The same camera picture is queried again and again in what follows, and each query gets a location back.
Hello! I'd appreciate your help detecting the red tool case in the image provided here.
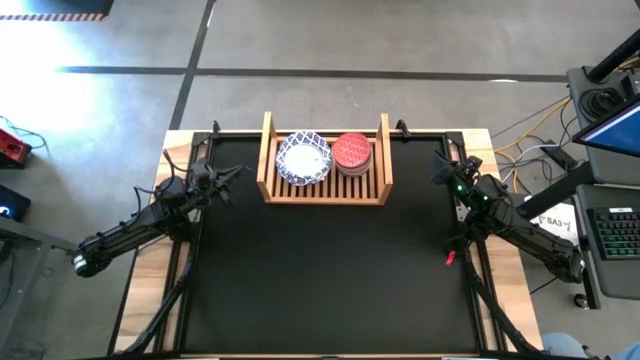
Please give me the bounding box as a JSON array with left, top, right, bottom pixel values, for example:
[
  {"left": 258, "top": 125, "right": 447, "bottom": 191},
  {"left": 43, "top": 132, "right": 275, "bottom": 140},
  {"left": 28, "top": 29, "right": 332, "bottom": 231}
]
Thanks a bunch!
[{"left": 0, "top": 127, "right": 33, "bottom": 169}]

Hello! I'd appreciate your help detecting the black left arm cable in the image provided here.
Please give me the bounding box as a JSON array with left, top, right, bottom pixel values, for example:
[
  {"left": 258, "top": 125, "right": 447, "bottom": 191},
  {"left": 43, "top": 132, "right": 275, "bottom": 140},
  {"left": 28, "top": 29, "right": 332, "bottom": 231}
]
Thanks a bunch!
[{"left": 130, "top": 148, "right": 176, "bottom": 226}]

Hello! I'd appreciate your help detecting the white paper label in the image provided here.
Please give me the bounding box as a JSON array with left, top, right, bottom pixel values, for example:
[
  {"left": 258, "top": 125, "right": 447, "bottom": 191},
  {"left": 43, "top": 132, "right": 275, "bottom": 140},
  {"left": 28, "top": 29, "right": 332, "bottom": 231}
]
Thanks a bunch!
[{"left": 529, "top": 201, "right": 582, "bottom": 247}]

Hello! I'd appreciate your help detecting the grey desk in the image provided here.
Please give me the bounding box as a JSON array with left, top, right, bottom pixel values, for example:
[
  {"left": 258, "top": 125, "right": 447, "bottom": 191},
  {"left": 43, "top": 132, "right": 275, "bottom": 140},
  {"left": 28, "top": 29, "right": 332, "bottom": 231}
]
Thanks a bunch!
[{"left": 566, "top": 64, "right": 640, "bottom": 302}]

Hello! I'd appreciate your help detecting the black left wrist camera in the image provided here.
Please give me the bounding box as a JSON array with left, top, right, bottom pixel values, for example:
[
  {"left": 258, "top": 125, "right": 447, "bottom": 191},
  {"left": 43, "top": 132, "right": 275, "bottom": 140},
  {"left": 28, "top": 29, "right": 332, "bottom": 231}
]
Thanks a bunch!
[{"left": 189, "top": 162, "right": 212, "bottom": 188}]

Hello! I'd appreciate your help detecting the computer monitor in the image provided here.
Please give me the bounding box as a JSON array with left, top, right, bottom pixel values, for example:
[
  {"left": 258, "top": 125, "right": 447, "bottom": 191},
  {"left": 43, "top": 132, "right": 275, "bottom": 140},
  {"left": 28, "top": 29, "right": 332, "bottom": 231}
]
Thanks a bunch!
[{"left": 572, "top": 94, "right": 640, "bottom": 159}]

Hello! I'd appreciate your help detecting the blue white paper bowl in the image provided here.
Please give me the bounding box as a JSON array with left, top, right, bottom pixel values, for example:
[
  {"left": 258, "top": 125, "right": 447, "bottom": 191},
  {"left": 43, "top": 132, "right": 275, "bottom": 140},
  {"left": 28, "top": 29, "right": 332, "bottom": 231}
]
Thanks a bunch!
[{"left": 275, "top": 130, "right": 334, "bottom": 188}]

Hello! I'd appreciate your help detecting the red white patterned bowl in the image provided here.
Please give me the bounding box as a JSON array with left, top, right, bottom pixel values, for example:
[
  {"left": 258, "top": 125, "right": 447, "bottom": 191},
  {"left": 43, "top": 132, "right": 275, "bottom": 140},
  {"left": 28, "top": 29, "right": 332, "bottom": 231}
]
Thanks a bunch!
[{"left": 331, "top": 131, "right": 374, "bottom": 172}]

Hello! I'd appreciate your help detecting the wooden slatted shelf rack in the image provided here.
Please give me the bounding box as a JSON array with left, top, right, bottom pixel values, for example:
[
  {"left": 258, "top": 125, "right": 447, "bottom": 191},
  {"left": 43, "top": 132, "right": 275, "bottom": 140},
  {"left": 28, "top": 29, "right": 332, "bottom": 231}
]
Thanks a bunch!
[{"left": 256, "top": 110, "right": 395, "bottom": 207}]

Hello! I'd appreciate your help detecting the black table mat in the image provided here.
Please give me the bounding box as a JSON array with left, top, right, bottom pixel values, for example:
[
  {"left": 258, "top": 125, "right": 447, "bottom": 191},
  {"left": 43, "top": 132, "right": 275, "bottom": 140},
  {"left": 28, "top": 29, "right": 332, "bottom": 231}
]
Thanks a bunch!
[{"left": 180, "top": 134, "right": 482, "bottom": 355}]

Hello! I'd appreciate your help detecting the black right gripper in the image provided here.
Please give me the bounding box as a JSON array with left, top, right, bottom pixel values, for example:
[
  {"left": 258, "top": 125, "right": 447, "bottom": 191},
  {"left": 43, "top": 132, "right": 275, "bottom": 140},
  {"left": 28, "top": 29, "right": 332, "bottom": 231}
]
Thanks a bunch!
[{"left": 430, "top": 149, "right": 476, "bottom": 199}]

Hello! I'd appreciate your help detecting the black device with blue light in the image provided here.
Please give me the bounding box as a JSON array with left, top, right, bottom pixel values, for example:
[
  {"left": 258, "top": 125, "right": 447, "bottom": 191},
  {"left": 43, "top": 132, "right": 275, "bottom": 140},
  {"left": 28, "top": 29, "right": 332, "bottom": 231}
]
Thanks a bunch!
[{"left": 0, "top": 183, "right": 32, "bottom": 222}]

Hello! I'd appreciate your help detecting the coiled black cable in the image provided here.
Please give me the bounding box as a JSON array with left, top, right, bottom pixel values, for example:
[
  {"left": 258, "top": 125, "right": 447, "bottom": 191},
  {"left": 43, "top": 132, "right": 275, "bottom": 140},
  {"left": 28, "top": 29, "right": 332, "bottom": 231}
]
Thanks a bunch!
[{"left": 579, "top": 87, "right": 627, "bottom": 121}]

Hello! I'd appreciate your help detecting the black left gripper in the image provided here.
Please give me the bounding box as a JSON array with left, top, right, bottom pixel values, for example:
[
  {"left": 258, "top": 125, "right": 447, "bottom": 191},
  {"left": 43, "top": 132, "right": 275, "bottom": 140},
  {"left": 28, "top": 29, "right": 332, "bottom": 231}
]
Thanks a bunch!
[{"left": 198, "top": 165, "right": 246, "bottom": 206}]

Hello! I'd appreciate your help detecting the black power strip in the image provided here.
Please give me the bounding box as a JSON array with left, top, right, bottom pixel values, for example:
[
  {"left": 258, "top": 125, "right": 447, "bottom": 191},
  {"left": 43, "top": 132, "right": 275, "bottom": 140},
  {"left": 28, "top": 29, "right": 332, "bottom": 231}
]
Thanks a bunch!
[{"left": 539, "top": 139, "right": 579, "bottom": 172}]

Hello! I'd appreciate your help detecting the person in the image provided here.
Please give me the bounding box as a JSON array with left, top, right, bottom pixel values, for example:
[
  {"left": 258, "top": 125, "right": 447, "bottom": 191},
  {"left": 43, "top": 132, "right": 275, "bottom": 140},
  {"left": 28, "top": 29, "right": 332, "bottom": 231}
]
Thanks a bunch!
[{"left": 542, "top": 332, "right": 640, "bottom": 360}]

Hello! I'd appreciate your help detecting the yellow cable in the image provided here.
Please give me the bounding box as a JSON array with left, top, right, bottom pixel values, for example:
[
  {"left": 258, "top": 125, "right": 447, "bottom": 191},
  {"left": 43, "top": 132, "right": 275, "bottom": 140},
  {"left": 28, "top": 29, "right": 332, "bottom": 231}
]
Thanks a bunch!
[{"left": 494, "top": 97, "right": 572, "bottom": 194}]

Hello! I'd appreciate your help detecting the backlit black keyboard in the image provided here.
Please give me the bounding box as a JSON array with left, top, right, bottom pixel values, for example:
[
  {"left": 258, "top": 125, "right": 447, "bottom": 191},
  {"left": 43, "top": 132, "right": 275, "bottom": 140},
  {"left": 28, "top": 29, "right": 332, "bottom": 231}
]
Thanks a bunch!
[{"left": 585, "top": 206, "right": 640, "bottom": 262}]

